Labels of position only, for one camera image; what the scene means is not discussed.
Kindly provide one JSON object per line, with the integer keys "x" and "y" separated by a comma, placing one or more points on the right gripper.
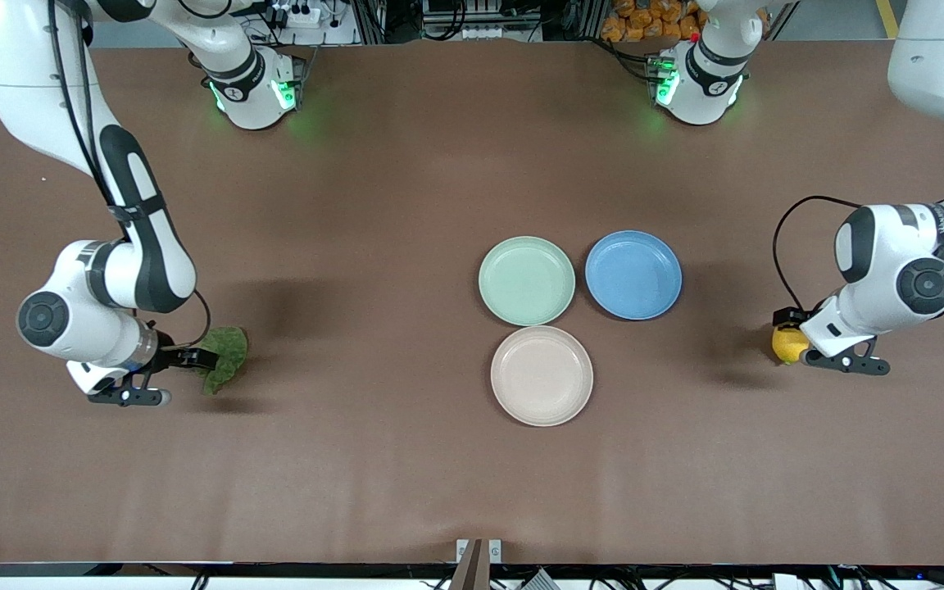
{"x": 169, "y": 357}

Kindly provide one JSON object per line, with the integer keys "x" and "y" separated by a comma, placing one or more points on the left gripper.
{"x": 788, "y": 317}

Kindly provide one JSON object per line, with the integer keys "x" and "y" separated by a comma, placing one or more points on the yellow lemon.
{"x": 787, "y": 346}

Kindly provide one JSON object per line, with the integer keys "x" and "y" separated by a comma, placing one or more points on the green lettuce leaf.
{"x": 230, "y": 344}

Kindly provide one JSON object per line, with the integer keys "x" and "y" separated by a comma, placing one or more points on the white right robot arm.
{"x": 29, "y": 65}

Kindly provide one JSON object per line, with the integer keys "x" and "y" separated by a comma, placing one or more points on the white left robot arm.
{"x": 939, "y": 65}

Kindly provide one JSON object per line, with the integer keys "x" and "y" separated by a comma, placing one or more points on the blue plate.
{"x": 633, "y": 274}

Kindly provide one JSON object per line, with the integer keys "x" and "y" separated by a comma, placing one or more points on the beige plate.
{"x": 542, "y": 375}

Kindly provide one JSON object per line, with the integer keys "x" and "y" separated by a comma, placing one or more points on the light green plate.
{"x": 526, "y": 281}

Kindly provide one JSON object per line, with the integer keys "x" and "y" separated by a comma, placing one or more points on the bag of oranges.
{"x": 644, "y": 20}

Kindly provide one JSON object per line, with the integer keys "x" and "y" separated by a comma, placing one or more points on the white power strip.
{"x": 304, "y": 15}

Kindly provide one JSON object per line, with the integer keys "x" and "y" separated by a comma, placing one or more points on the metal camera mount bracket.
{"x": 478, "y": 565}

